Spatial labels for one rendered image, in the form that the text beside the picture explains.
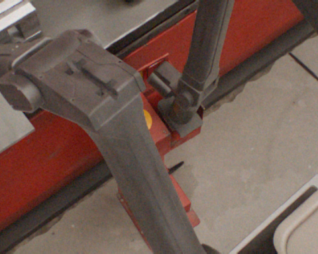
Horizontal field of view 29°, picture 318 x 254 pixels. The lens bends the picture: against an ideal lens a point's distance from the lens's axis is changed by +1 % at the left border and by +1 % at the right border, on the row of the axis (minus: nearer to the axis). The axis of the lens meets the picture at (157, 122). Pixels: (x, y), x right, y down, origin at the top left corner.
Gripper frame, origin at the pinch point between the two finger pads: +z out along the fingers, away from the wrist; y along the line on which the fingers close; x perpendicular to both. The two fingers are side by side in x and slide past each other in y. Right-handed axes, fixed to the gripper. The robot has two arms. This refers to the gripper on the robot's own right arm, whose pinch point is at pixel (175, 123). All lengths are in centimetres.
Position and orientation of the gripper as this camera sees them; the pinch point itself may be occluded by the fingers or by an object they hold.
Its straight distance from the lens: 152.7
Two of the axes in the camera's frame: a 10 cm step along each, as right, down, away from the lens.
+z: -1.2, 2.7, 9.5
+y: -5.6, -8.1, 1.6
